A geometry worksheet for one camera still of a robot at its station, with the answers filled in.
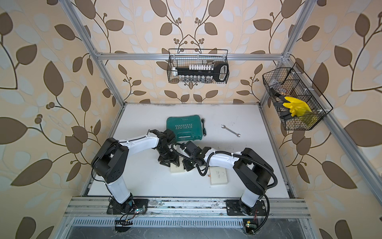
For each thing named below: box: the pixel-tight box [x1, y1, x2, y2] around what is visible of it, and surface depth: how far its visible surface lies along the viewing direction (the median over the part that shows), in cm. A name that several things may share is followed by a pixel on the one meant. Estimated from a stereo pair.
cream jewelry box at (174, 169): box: [170, 162, 185, 174], surface depth 86 cm
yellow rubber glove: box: [282, 96, 313, 118], surface depth 68 cm
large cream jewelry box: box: [209, 166, 229, 186], surface depth 83 cm
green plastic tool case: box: [166, 115, 203, 142], surface depth 104 cm
